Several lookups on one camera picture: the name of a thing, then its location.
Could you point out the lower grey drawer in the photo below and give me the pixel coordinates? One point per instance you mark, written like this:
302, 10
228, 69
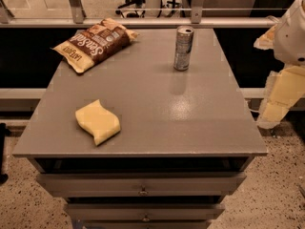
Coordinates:
144, 212

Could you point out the yellow wavy sponge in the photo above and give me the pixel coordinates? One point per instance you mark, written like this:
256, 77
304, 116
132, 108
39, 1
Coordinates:
98, 121

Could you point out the black office chair base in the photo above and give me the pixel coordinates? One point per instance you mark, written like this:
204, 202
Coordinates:
131, 9

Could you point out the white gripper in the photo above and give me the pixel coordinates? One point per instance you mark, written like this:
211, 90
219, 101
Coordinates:
291, 40

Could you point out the metal window railing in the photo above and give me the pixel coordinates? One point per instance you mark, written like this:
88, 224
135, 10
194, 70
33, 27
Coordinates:
85, 13

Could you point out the silver redbull can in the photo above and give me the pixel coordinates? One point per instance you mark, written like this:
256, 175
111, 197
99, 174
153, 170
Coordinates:
183, 47

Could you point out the grey drawer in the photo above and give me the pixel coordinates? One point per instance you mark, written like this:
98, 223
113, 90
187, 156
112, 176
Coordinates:
141, 185
144, 212

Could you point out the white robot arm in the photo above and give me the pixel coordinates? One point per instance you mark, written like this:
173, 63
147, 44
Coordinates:
289, 43

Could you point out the brown sea salt chip bag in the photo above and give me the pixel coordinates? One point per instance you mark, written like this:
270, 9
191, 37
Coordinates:
95, 44

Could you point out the upper grey drawer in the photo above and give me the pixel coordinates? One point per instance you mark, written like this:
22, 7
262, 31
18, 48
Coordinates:
141, 185

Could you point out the grey drawer cabinet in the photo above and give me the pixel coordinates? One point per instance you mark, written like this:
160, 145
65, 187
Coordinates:
195, 121

